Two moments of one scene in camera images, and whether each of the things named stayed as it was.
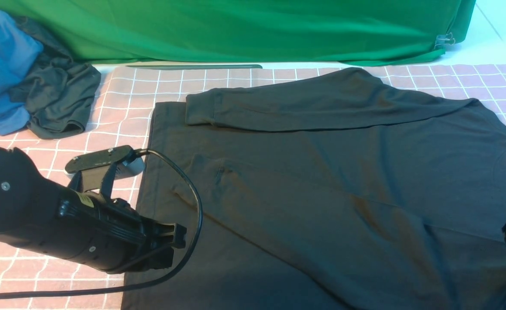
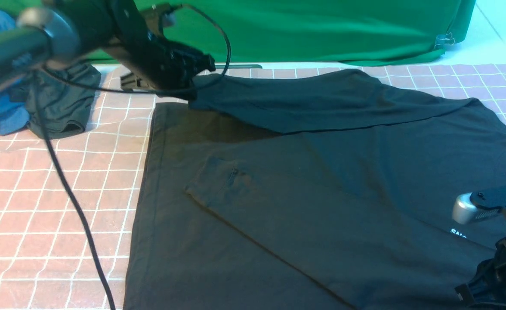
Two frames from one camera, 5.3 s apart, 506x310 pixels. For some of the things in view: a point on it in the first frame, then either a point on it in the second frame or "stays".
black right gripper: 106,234 to 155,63
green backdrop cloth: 246,32 stays
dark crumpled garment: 59,91 stays
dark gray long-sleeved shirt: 347,190 stays
